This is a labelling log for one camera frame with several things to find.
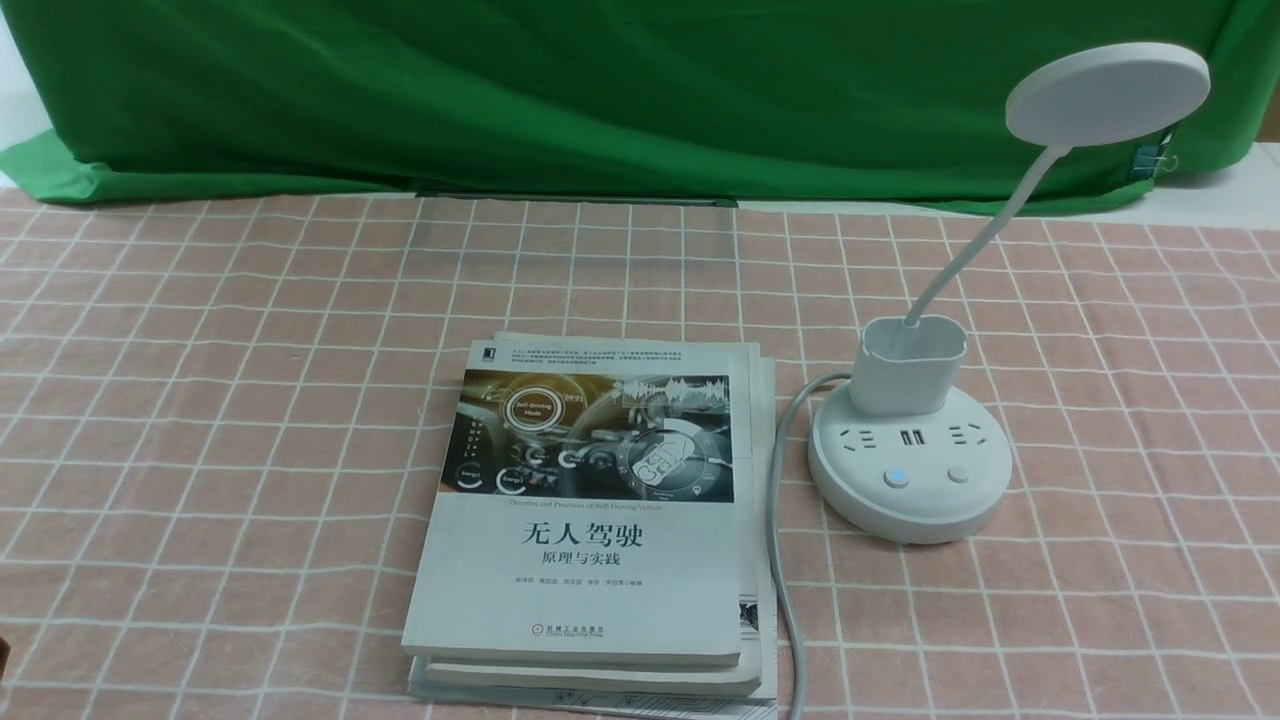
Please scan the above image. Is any bottom white book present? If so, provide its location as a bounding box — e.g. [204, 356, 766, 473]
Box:
[408, 332, 780, 720]

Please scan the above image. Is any pink checkered tablecloth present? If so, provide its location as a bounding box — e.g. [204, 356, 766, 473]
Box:
[1, 192, 1279, 719]

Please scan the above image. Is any top white driving book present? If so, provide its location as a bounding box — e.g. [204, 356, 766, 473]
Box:
[401, 340, 756, 669]

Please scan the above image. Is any white desk lamp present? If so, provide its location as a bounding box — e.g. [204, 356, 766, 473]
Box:
[806, 41, 1212, 544]

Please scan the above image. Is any middle white book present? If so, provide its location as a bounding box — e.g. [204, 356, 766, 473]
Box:
[424, 340, 767, 698]

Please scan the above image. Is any white lamp power cable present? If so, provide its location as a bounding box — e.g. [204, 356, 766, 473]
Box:
[765, 372, 852, 720]

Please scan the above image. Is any blue binder clip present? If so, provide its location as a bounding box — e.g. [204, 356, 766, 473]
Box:
[1126, 138, 1179, 183]

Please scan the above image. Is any green backdrop cloth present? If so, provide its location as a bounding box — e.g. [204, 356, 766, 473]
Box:
[3, 1, 1277, 215]

